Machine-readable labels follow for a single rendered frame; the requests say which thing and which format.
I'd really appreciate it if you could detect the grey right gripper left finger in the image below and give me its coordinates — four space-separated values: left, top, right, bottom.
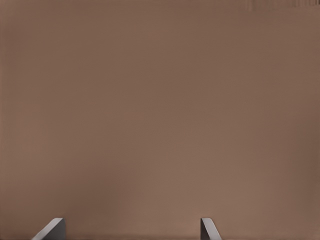
31 217 67 240

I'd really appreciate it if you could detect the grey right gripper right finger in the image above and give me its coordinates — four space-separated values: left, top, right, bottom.
200 217 223 240

